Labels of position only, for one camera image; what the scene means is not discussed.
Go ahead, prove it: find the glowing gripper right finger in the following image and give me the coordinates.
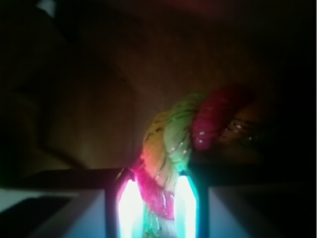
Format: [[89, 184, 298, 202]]
[[174, 164, 317, 238]]

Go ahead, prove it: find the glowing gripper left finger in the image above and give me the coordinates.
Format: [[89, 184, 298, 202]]
[[0, 169, 143, 238]]

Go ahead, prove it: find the multicolored twisted rope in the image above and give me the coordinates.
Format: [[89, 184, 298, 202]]
[[135, 85, 267, 238]]

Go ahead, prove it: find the brown paper bag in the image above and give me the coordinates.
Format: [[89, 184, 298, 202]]
[[0, 0, 317, 185]]

